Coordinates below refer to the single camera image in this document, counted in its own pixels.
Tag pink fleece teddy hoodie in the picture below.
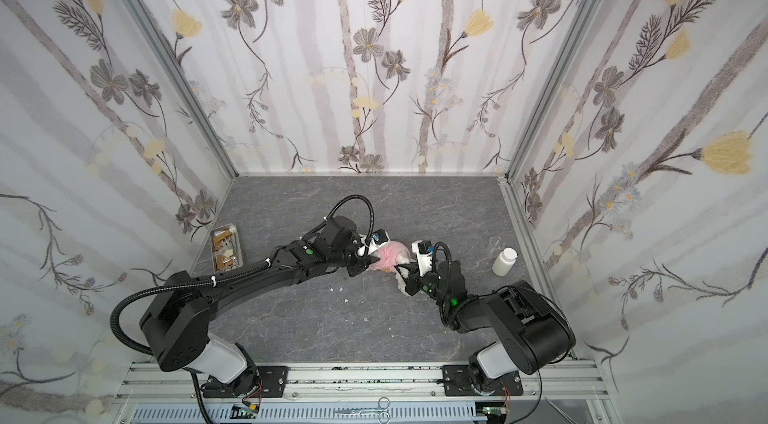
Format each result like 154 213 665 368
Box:
369 241 411 273

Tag white plush teddy bear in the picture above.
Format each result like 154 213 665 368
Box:
395 264 418 296

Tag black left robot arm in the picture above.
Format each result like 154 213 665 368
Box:
109 194 375 422

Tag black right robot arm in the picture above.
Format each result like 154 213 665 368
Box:
396 261 576 394

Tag white plastic bottle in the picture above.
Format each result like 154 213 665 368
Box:
492 247 518 277

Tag clear tray with small parts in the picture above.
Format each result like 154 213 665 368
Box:
210 224 243 272

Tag steel scissors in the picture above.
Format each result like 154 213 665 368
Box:
334 397 391 424

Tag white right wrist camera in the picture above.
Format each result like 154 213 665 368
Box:
411 240 434 277

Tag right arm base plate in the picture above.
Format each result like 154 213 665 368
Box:
439 364 524 397

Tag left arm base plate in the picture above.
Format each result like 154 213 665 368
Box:
201 365 289 399

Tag aluminium mounting rail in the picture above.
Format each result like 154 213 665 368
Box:
105 360 620 423

